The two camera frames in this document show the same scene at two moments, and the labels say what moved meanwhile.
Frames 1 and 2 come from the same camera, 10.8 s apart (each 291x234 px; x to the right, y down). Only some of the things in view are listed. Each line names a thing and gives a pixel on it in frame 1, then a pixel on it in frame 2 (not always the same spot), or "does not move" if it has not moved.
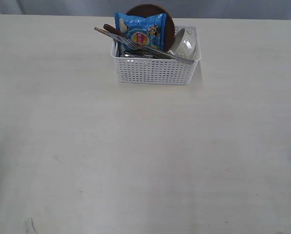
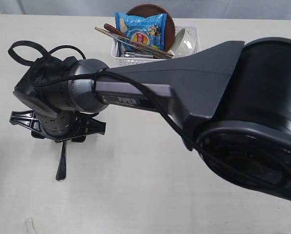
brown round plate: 149,10 does not move
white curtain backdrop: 252,9 does not move
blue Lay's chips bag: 148,31 does not move
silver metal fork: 132,45 to 61,173
